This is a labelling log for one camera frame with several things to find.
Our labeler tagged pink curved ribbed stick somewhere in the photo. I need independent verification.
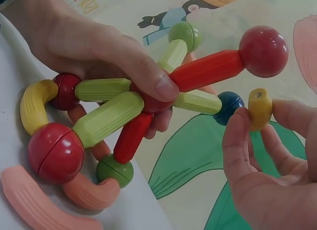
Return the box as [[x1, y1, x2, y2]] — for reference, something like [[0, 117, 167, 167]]
[[66, 102, 112, 162], [0, 165, 104, 230], [61, 174, 121, 211]]

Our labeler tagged light green ribbed stick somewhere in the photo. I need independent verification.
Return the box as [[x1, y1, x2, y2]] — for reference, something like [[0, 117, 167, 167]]
[[72, 91, 145, 149], [74, 78, 132, 103], [173, 89, 223, 116], [156, 39, 189, 74]]

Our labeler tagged dark blue ball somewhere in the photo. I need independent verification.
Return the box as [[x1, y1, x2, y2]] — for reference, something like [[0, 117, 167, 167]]
[[213, 91, 245, 127]]

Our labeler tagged yellow curved ribbed stick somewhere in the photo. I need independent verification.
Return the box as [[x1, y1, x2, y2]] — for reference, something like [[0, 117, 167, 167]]
[[247, 89, 273, 132], [19, 79, 59, 137]]

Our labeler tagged person's left hand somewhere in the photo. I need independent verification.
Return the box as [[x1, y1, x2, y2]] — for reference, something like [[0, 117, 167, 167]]
[[0, 0, 180, 140]]

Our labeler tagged large red ball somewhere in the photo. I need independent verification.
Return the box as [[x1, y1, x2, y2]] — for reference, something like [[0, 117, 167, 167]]
[[239, 25, 289, 79], [27, 123, 85, 185]]

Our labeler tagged orange-red ribbed stick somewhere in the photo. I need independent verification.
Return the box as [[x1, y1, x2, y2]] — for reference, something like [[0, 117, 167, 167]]
[[168, 49, 246, 93], [113, 111, 154, 165]]

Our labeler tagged green ball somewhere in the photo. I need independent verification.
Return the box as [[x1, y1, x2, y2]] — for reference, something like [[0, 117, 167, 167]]
[[96, 153, 134, 189], [167, 21, 203, 53]]

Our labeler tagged small dark red ball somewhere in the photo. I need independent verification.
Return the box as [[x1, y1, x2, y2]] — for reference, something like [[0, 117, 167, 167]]
[[51, 73, 82, 111]]

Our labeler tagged person's right hand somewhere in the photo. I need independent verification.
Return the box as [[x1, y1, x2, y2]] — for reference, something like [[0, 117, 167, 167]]
[[221, 99, 317, 230]]

